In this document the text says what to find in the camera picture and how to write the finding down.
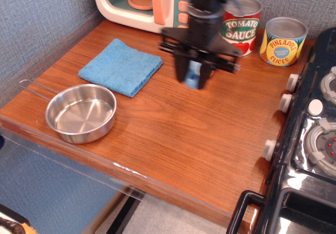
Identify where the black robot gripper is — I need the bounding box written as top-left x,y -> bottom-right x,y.
161,4 -> 242,89

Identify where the blue handled grey toy spoon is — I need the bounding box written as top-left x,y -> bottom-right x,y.
184,60 -> 202,89

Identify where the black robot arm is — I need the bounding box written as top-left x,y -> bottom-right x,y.
160,0 -> 243,89

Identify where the blue folded cloth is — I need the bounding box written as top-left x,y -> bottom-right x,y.
78,39 -> 163,98

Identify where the teal toy microwave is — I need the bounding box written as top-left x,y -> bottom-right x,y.
95,0 -> 190,33

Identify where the tomato sauce can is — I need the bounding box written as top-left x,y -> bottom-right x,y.
220,0 -> 263,56

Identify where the pineapple slices can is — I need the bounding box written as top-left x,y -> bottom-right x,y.
259,17 -> 308,67

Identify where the stainless steel pan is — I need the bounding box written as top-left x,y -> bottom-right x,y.
19,79 -> 117,144

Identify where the clear acrylic table guard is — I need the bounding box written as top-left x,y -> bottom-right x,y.
0,114 -> 257,234

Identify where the black toy stove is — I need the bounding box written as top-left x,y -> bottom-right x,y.
227,28 -> 335,233

